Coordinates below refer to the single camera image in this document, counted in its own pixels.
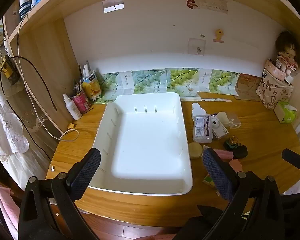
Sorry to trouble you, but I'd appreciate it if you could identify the pink cloth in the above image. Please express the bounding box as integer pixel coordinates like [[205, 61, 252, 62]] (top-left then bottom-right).
[[0, 185, 20, 235]]

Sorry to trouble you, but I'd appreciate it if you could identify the pink round sponge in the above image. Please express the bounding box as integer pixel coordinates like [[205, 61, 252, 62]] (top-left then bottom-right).
[[229, 159, 243, 173]]

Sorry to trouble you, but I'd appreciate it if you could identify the black cable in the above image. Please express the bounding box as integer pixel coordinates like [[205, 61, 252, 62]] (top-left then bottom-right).
[[0, 56, 57, 112]]

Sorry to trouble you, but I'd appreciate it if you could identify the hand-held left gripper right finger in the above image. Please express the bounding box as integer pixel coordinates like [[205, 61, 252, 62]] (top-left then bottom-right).
[[202, 147, 283, 240]]

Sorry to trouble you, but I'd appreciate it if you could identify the white spray bottle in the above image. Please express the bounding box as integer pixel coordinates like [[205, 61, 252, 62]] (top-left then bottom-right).
[[63, 93, 82, 120]]

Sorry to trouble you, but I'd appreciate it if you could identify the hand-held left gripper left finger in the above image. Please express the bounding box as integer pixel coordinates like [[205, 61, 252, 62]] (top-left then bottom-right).
[[18, 148, 101, 240]]

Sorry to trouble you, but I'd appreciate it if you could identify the wooden shelf unit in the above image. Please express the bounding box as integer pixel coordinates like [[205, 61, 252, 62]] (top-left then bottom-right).
[[2, 0, 298, 135]]

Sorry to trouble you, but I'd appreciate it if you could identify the white cable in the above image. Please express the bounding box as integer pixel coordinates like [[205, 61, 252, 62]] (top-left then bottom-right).
[[17, 12, 80, 142]]

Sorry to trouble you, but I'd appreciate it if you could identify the clear plastic box with label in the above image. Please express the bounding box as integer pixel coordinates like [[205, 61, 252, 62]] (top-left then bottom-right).
[[193, 114, 213, 144]]

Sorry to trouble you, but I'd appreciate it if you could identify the cream makeup sponge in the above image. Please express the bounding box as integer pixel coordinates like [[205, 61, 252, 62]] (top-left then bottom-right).
[[217, 112, 231, 125]]

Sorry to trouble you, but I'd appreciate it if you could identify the white lace curtain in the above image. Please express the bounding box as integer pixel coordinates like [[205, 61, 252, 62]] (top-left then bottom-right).
[[0, 52, 53, 188]]

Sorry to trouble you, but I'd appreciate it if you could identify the clear adhesive hook with figure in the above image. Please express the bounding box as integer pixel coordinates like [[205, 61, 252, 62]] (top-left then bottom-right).
[[189, 38, 205, 55]]

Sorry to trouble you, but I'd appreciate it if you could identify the gold hanging ornament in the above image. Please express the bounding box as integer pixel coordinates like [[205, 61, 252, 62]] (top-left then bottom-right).
[[0, 20, 19, 80]]

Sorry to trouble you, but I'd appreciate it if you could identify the colourful puzzle cube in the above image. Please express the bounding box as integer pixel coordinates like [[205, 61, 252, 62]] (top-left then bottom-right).
[[202, 174, 217, 188]]

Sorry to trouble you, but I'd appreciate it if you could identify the yellow bear wall sticker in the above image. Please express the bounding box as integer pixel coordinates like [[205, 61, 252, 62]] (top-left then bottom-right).
[[213, 29, 225, 43]]

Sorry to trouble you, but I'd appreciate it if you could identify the gold cap dark bottle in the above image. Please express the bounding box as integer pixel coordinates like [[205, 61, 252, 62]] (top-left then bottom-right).
[[224, 135, 239, 152]]

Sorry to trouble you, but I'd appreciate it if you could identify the pink hair roller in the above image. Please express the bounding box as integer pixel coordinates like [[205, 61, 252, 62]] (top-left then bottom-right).
[[212, 149, 234, 163]]

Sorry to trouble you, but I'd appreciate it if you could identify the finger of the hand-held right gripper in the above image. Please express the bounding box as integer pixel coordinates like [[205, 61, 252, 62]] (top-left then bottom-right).
[[282, 148, 300, 178]]

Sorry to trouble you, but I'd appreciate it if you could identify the clear plastic case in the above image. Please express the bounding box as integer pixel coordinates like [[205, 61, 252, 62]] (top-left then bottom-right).
[[226, 112, 241, 130]]

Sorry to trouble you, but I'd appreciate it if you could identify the brown hair doll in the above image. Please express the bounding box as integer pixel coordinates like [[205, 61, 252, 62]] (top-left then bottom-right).
[[275, 31, 300, 77]]

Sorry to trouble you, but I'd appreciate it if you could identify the green tissue pack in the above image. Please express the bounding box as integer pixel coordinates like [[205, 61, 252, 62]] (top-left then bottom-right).
[[274, 100, 298, 124]]

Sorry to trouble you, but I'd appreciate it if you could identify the person's dark clothing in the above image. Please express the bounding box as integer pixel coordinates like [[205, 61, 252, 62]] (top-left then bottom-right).
[[174, 204, 250, 240]]

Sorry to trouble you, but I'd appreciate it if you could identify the yellow juice carton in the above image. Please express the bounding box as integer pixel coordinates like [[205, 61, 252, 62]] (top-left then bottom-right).
[[82, 73, 102, 103]]

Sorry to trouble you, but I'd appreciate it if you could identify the round beige compact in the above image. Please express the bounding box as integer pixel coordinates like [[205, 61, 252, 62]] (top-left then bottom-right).
[[188, 142, 204, 160]]

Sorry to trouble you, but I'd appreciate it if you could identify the beige printed tote bag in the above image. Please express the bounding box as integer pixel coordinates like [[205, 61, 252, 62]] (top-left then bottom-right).
[[256, 59, 294, 110]]

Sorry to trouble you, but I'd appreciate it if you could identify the grape print cardboard sheet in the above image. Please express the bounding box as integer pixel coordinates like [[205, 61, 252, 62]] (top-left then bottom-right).
[[94, 67, 240, 104]]

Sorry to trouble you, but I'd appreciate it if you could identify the brown cardboard sheet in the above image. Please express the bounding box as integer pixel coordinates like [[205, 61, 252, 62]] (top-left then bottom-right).
[[235, 73, 263, 102]]

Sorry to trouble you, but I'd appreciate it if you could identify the dark bottle with white cap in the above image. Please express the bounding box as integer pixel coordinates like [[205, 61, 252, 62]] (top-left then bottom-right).
[[18, 0, 32, 22]]

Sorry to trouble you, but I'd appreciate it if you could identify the white toy camera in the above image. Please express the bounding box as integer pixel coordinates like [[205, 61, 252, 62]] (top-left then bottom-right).
[[211, 116, 228, 140]]

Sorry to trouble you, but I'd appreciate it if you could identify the black plug adapter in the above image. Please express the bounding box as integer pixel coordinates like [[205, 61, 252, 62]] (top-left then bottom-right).
[[234, 144, 248, 158]]

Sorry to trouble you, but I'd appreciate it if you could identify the white plastic tray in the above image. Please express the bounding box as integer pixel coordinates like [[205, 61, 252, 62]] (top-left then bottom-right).
[[88, 92, 193, 197]]

